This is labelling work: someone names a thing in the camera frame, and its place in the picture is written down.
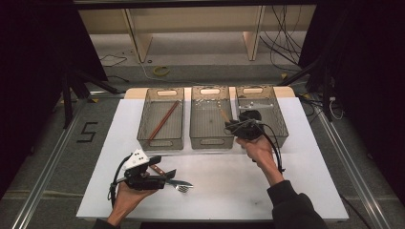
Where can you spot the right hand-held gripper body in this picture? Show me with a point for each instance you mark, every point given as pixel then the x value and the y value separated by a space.
pixel 250 129

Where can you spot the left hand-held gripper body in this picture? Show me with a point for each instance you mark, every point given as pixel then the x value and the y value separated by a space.
pixel 140 178

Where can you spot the silver metal fork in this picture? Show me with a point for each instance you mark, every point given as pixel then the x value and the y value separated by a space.
pixel 184 189

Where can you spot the medium smoked clear plastic bin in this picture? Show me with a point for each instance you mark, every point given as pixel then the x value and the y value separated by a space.
pixel 210 127

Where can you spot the large smoked clear plastic bin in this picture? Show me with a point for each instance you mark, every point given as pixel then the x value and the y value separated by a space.
pixel 162 140

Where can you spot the silver metal utensil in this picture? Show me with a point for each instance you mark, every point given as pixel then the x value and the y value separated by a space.
pixel 261 106

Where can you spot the small smoked clear plastic bin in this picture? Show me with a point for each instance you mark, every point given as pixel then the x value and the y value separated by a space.
pixel 277 120

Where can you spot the brown wooden chopstick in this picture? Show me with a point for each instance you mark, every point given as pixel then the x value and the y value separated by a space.
pixel 161 122
pixel 166 119

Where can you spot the person's left hand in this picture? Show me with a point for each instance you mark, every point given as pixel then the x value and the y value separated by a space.
pixel 127 198

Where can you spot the person's right hand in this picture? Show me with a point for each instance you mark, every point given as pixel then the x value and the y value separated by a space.
pixel 259 152

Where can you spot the black metal stand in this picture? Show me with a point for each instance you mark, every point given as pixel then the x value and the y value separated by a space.
pixel 67 95
pixel 321 86

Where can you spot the yellow tape roll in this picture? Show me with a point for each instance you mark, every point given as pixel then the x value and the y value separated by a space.
pixel 161 68

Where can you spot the beige wooden bench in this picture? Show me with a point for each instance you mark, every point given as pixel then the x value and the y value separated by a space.
pixel 191 19

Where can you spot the black curtain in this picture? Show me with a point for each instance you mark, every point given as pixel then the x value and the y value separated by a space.
pixel 366 79
pixel 31 63

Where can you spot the black metal beam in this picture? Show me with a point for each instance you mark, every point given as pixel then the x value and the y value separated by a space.
pixel 191 3

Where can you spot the aluminium floor rail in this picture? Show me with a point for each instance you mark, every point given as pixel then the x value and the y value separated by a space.
pixel 353 171
pixel 47 168

